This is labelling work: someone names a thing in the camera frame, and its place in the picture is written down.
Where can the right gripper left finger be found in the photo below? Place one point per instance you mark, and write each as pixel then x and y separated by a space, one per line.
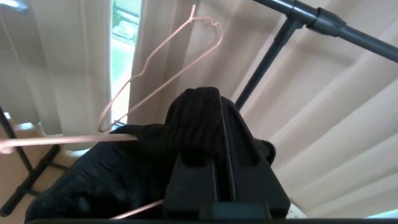
pixel 189 189

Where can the black shorts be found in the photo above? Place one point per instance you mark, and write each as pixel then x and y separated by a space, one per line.
pixel 124 174

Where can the black clothes rack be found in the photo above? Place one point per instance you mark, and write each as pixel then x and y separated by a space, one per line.
pixel 264 62

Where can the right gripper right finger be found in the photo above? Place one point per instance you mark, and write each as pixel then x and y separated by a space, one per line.
pixel 258 186

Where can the window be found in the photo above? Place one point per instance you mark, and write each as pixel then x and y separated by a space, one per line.
pixel 122 46

